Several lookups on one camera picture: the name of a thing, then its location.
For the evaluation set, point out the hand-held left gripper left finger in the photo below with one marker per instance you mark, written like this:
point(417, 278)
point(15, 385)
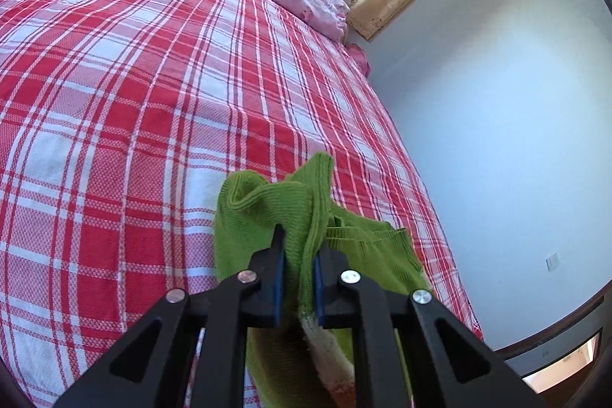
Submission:
point(276, 293)

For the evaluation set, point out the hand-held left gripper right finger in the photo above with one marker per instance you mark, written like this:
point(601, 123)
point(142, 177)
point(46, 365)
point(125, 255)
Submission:
point(319, 291)

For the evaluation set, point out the green knitted sweater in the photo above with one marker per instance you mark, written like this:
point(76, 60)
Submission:
point(248, 221)

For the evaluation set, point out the pink cloth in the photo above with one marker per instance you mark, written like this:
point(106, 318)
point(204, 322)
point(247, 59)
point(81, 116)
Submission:
point(359, 56)

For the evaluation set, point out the red plaid blanket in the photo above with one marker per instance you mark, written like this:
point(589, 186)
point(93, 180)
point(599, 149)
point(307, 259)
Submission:
point(143, 78)

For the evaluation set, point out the dark wooden door frame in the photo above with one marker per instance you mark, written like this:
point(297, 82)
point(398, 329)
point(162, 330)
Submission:
point(550, 336)

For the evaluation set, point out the white wall socket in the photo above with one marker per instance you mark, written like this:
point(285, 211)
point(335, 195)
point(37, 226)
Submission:
point(552, 263)

